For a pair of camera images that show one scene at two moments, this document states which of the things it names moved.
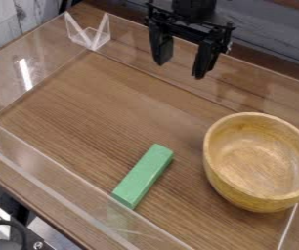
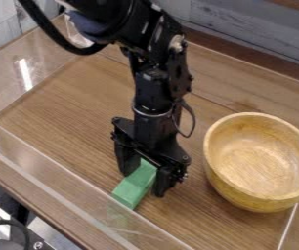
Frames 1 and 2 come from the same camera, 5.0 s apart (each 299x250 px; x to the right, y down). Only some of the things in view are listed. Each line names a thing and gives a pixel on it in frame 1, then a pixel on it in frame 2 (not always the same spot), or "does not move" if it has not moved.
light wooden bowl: (259, 161) does not move
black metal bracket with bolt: (33, 241) does not move
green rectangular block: (135, 186) does not move
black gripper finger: (207, 56) → (169, 175)
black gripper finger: (161, 44) → (128, 157)
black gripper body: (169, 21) → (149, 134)
